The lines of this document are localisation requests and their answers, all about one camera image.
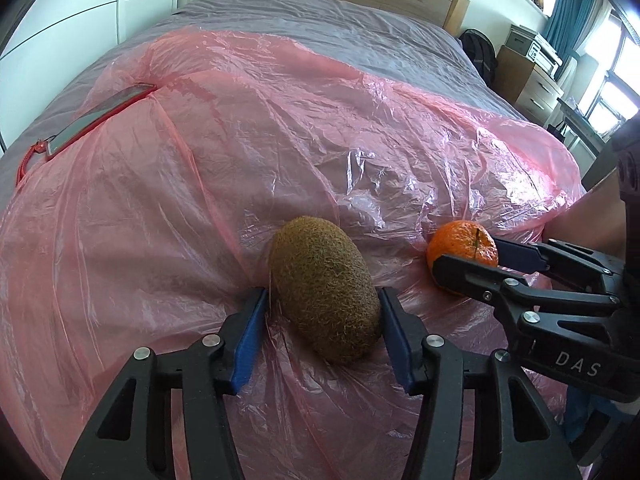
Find pink plastic sheet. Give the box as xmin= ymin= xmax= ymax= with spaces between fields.
xmin=1 ymin=29 xmax=584 ymax=479

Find teal curtain right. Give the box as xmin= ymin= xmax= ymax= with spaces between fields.
xmin=542 ymin=0 xmax=601 ymax=64

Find black backpack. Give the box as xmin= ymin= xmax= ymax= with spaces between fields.
xmin=459 ymin=29 xmax=498 ymax=87

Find wooden drawer cabinet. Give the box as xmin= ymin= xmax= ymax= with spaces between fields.
xmin=491 ymin=46 xmax=563 ymax=127

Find round brown kiwi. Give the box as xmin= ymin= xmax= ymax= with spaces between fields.
xmin=269 ymin=216 xmax=381 ymax=365

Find red cased smartphone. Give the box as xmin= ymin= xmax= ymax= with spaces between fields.
xmin=15 ymin=84 xmax=157 ymax=185

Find white desk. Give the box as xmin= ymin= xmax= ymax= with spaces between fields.
xmin=546 ymin=98 xmax=606 ymax=159

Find small stemmed tangerine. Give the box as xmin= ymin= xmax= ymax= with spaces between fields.
xmin=425 ymin=220 xmax=499 ymax=278

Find grey purple bed cover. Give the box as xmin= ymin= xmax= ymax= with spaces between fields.
xmin=1 ymin=0 xmax=522 ymax=205

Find white wardrobe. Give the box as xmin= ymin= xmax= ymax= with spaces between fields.
xmin=0 ymin=0 xmax=184 ymax=61

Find grey printer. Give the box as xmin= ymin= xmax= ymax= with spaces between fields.
xmin=506 ymin=25 xmax=563 ymax=78

